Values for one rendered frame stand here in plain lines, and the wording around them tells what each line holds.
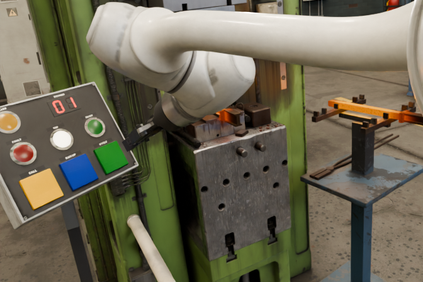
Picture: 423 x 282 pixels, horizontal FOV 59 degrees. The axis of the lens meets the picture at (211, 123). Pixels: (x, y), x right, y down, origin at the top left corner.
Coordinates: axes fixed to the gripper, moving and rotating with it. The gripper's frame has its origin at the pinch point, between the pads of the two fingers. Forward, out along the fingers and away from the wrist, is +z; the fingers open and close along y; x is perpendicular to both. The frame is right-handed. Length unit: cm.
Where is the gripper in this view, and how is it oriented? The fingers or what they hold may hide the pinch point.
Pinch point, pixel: (133, 141)
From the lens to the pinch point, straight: 95.1
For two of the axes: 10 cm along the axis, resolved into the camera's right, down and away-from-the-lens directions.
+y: 6.3, -3.1, 7.2
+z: -6.1, 3.7, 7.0
